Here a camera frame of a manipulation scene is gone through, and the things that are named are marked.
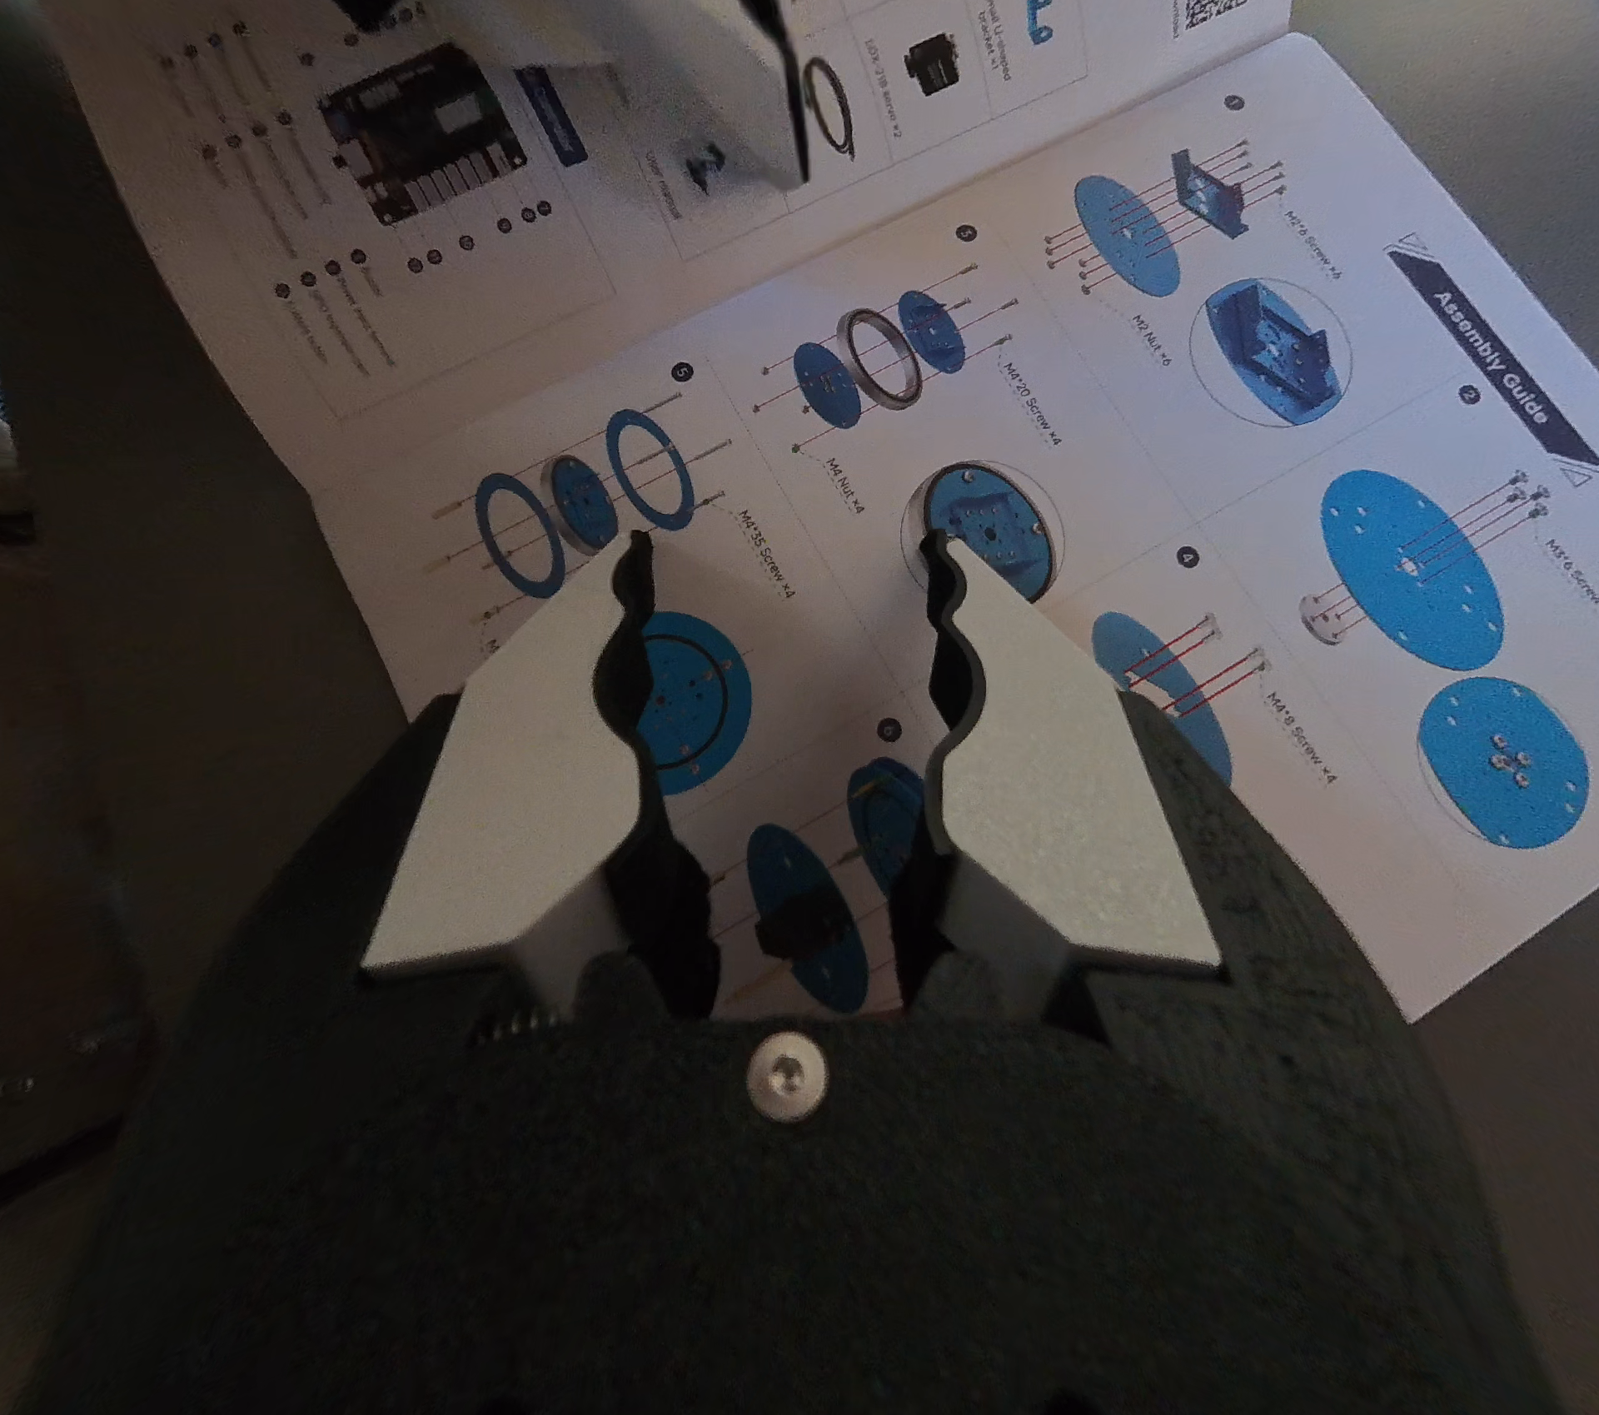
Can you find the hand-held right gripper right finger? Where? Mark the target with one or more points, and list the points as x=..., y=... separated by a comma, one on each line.
x=1075, y=816

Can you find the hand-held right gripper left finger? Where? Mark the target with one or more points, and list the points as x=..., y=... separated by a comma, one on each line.
x=512, y=816

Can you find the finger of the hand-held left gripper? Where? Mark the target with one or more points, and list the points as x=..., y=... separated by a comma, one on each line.
x=650, y=41

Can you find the white user manual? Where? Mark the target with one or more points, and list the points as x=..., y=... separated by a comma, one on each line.
x=1186, y=442

